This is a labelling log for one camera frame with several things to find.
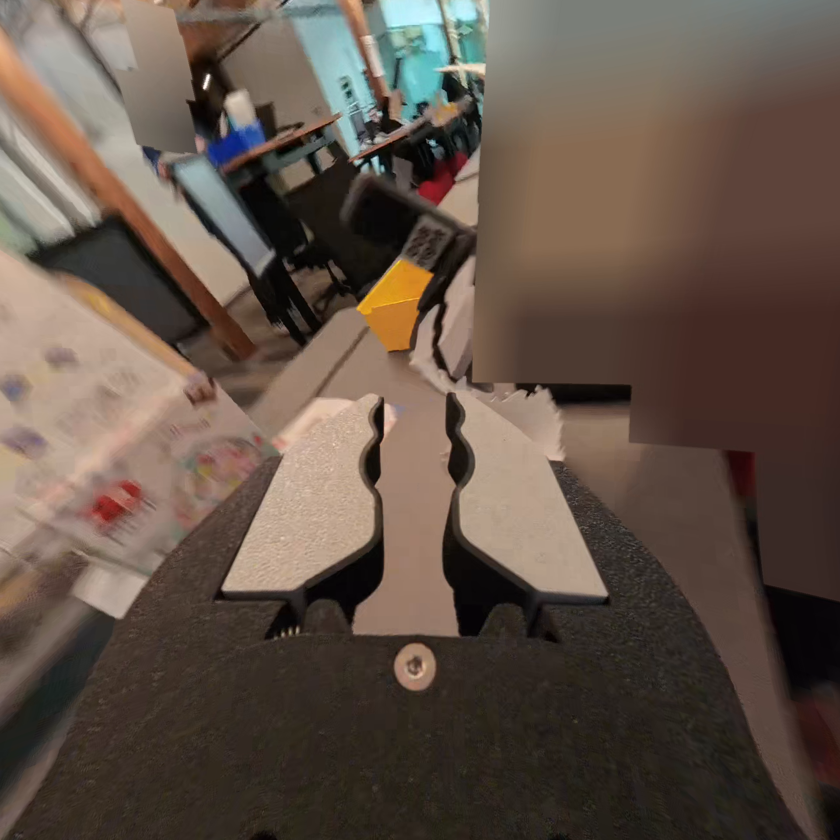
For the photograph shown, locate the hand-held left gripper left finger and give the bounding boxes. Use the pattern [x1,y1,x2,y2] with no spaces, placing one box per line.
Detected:
[220,394,386,631]

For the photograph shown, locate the black cabinet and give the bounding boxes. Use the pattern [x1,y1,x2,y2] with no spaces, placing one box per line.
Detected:
[36,217,207,345]

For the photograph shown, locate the computer monitor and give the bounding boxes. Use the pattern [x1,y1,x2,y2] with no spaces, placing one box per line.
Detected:
[169,154,278,280]

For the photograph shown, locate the wooden desk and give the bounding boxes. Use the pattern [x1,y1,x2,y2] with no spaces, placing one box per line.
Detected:
[222,113,343,198]

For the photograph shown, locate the yellow plastic bin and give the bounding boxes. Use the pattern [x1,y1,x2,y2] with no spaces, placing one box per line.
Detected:
[356,259,435,353]

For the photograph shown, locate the half built puzzle ball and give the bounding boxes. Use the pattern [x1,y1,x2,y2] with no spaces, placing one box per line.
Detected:
[410,354,567,462]

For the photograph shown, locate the red cloth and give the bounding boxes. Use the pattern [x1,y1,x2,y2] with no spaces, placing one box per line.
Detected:
[416,152,470,206]

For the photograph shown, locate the wooden support post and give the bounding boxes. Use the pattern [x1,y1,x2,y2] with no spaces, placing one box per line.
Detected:
[0,36,258,362]

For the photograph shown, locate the blue crate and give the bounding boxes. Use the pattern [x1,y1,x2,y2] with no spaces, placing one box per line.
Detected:
[206,125,268,166]

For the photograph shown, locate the white instruction leaflet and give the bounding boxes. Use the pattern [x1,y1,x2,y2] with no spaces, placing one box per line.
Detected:
[282,395,406,460]

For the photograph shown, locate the colourful puzzle box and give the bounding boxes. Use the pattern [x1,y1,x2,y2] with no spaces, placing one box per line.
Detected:
[0,249,284,621]

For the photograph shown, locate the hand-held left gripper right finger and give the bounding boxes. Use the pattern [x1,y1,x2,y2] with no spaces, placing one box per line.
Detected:
[443,392,610,634]

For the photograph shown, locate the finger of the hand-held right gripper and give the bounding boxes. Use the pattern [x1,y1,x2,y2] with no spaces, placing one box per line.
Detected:
[412,259,475,385]

